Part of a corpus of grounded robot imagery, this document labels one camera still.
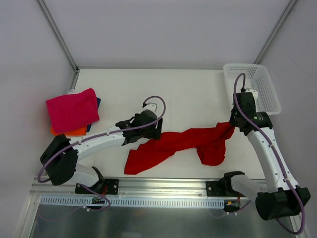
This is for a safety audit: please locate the aluminium mounting rail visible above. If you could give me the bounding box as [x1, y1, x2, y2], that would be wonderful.
[29, 176, 297, 200]

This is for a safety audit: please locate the aluminium frame post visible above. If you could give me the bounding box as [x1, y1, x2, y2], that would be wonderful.
[36, 0, 79, 73]
[254, 0, 299, 64]

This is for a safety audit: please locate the white plastic basket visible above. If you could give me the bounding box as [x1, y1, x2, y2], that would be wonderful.
[223, 63, 281, 115]

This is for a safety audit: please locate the folded pink t shirt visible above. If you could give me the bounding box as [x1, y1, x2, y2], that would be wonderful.
[46, 88, 100, 134]

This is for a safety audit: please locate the red t shirt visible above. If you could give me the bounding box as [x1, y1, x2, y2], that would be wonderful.
[124, 122, 235, 175]

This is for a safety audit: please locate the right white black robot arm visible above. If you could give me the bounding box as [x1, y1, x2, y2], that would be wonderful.
[219, 92, 311, 220]

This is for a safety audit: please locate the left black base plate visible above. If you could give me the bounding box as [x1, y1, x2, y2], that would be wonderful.
[75, 178, 119, 195]

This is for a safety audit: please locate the right aluminium frame post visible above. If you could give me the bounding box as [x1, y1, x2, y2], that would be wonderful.
[254, 0, 299, 64]

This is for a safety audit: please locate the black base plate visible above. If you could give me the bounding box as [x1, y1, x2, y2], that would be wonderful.
[206, 180, 245, 197]
[75, 178, 119, 195]

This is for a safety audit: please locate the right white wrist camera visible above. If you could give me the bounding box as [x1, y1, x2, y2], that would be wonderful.
[246, 88, 259, 102]

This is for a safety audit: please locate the folded navy blue t shirt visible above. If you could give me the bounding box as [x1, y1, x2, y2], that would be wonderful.
[86, 97, 101, 132]

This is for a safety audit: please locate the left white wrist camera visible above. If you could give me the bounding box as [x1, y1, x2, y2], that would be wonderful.
[147, 103, 158, 113]

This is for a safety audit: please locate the folded orange t shirt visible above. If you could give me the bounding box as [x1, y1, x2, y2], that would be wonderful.
[50, 126, 87, 136]

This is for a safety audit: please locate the left aluminium frame post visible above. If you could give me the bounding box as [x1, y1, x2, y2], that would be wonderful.
[36, 0, 79, 73]

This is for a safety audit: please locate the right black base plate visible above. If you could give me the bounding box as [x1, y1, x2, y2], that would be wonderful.
[206, 180, 245, 197]

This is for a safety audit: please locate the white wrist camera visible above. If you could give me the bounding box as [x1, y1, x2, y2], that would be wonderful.
[246, 88, 259, 102]
[147, 103, 158, 113]

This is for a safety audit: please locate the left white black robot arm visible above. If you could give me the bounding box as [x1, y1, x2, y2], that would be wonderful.
[40, 109, 163, 194]

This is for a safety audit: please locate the white slotted cable duct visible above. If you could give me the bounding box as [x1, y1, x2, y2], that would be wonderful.
[40, 196, 225, 209]

